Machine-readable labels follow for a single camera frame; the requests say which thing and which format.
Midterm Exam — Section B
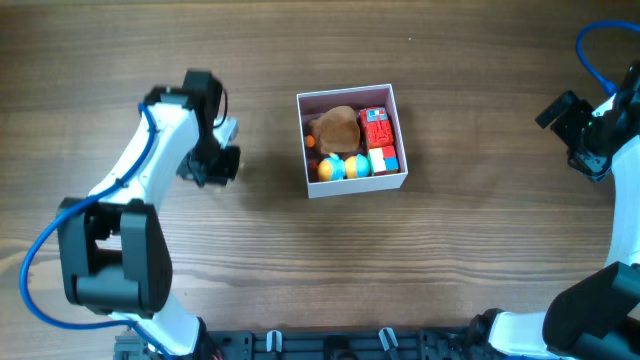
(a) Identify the white pink-lined box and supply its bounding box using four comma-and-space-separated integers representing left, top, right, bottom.
296, 84, 409, 199

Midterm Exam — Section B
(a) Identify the yellow blue duck toy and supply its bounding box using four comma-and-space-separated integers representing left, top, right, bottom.
310, 153, 371, 182

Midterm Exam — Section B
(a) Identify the brown plush toy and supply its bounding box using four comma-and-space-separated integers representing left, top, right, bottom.
304, 106, 361, 155

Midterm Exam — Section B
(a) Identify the red toy fire truck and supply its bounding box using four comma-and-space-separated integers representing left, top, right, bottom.
359, 107, 394, 149

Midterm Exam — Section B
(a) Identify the colourful two-by-two cube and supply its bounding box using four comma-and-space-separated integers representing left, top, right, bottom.
368, 145, 400, 176

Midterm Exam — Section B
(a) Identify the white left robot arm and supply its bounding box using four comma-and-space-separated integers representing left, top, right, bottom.
55, 79, 240, 359

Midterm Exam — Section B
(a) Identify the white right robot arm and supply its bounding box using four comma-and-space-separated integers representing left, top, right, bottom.
463, 62, 639, 359

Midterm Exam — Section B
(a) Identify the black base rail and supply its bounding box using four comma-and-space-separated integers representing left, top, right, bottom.
113, 327, 501, 360

